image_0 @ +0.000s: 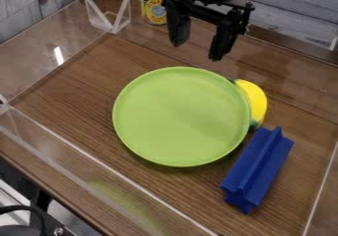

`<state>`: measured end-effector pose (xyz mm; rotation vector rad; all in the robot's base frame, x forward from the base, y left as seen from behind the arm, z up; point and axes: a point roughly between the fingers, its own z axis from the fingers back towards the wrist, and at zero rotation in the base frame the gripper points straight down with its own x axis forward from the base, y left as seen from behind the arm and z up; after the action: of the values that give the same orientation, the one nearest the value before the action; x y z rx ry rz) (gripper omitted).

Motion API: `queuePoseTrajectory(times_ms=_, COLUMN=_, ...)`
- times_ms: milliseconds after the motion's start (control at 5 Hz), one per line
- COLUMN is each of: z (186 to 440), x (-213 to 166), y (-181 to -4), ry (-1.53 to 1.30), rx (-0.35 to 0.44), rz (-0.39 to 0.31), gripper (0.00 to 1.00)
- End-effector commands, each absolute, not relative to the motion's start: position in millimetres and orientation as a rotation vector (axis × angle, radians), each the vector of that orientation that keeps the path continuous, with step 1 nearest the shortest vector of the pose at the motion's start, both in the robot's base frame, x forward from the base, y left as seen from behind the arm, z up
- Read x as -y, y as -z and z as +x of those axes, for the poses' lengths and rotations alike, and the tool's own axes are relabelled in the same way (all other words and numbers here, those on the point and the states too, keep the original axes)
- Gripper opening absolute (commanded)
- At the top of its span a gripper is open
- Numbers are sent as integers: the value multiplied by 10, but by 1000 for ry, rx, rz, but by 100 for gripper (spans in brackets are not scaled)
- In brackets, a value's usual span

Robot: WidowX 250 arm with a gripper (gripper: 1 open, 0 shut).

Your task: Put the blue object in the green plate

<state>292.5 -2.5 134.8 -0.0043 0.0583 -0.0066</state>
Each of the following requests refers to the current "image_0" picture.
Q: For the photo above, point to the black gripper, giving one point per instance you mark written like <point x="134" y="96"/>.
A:
<point x="227" y="14"/>

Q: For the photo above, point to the blue cross-shaped block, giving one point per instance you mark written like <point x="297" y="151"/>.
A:
<point x="255" y="169"/>

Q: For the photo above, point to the green round plate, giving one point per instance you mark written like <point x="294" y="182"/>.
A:
<point x="181" y="116"/>

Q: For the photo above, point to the yellow labelled tin can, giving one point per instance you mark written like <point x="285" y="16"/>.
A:
<point x="154" y="12"/>

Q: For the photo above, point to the yellow green sponge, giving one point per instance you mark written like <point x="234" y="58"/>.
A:
<point x="257" y="100"/>

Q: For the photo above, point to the clear acrylic triangle bracket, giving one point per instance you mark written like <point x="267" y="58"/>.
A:
<point x="107" y="21"/>

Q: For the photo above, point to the clear acrylic front wall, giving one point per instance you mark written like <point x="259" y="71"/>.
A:
<point x="116" y="205"/>

